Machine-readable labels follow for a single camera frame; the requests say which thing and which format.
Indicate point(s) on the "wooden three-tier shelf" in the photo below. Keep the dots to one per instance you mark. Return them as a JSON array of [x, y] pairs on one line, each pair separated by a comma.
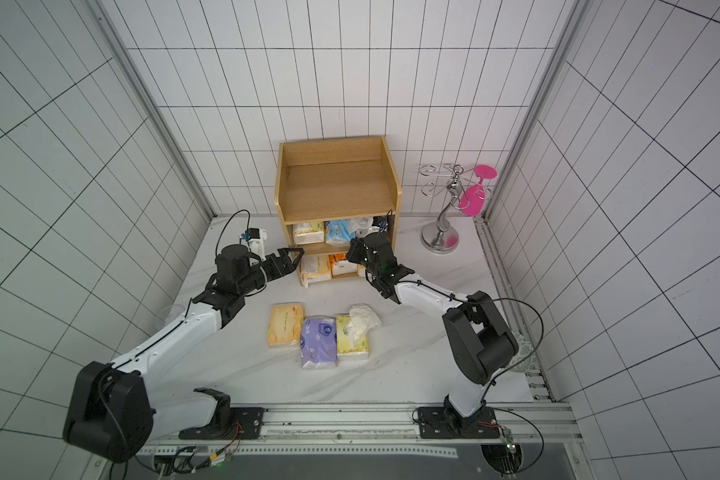
[[336, 179]]

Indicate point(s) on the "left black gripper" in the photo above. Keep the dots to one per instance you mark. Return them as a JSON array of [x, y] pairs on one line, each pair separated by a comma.
[[278, 268]]

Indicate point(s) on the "yellow tissue pack middle shelf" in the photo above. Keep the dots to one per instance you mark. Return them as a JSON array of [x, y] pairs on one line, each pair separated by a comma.
[[307, 233]]

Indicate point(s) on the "clear plastic cup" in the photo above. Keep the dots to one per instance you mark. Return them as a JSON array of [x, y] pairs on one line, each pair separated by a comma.
[[167, 315]]

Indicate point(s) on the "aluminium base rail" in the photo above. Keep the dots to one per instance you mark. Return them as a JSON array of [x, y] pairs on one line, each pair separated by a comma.
[[387, 428]]

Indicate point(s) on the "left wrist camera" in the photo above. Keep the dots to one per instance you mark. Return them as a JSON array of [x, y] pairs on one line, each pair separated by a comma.
[[254, 239]]

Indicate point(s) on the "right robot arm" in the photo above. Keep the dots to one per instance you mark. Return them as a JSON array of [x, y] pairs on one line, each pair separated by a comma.
[[481, 342]]

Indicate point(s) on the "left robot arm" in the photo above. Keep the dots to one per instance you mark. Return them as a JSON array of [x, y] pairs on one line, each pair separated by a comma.
[[114, 412]]

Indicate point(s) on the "pink wine glass lower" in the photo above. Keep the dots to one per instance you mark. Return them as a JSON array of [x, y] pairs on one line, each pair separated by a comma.
[[472, 201]]

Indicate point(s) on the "white purple tissue pack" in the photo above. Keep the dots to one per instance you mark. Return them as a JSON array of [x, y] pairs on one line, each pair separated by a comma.
[[361, 227]]

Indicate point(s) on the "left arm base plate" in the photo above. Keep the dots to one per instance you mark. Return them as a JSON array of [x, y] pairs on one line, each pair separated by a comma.
[[240, 423]]

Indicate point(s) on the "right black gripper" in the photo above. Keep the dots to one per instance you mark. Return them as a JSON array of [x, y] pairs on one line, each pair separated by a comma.
[[362, 253]]

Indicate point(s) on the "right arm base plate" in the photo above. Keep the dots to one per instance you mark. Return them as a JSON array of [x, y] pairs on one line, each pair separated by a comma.
[[445, 423]]

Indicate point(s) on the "orange-yellow tissue pack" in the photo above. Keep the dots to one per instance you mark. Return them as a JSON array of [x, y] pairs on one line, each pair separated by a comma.
[[284, 327]]

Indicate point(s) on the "chrome glass holder stand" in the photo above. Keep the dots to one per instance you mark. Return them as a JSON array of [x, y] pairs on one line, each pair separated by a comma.
[[440, 236]]

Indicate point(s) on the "orange tissue pack bottom middle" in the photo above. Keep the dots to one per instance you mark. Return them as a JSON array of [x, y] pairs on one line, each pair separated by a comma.
[[340, 265]]

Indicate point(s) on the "beige tissue pack bottom left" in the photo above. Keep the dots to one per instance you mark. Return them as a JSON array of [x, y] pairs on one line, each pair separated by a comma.
[[315, 269]]

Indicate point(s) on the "yellow-green tissue pack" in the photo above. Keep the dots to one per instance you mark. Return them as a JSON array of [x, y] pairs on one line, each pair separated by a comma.
[[353, 329]]

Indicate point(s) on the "blue tissue pack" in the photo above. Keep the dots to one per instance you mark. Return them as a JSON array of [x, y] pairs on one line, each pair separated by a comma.
[[338, 233]]

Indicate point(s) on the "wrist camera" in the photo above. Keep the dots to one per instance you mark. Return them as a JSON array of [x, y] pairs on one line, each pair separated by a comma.
[[385, 223], [254, 239]]

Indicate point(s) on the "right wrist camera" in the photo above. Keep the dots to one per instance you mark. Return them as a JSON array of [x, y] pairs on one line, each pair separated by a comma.
[[385, 223]]

